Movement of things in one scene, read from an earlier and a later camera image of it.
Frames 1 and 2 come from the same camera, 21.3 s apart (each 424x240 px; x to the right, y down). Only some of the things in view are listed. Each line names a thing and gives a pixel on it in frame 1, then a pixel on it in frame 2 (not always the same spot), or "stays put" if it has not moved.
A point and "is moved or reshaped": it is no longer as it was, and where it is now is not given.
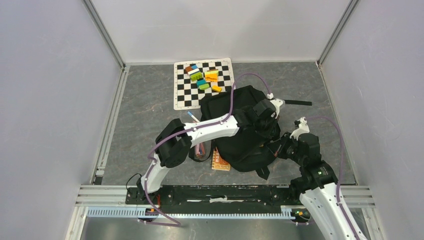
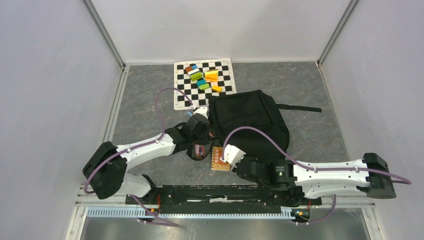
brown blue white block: x=191 y=69 stays put
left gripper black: x=270 y=131 to x=205 y=139
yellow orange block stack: x=211 y=75 stays put
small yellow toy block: x=216 y=88 stays put
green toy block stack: x=195 y=76 stays put
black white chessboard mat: x=194 y=80 stays put
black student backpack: x=238 y=152 is moved or reshaped
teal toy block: x=201 y=82 stays put
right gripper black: x=277 y=146 to x=256 y=160
